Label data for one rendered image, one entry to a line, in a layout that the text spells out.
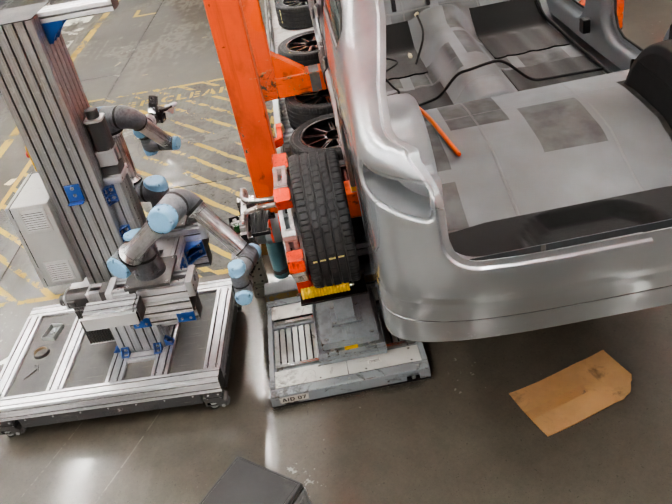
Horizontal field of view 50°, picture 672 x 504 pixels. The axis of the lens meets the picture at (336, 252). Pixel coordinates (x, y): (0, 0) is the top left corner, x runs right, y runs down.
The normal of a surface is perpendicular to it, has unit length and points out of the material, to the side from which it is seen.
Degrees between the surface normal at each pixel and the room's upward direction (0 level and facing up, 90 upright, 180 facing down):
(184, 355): 0
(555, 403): 1
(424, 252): 90
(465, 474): 0
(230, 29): 90
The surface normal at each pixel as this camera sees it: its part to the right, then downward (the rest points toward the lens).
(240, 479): -0.17, -0.80
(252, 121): 0.11, 0.56
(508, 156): -0.11, -0.54
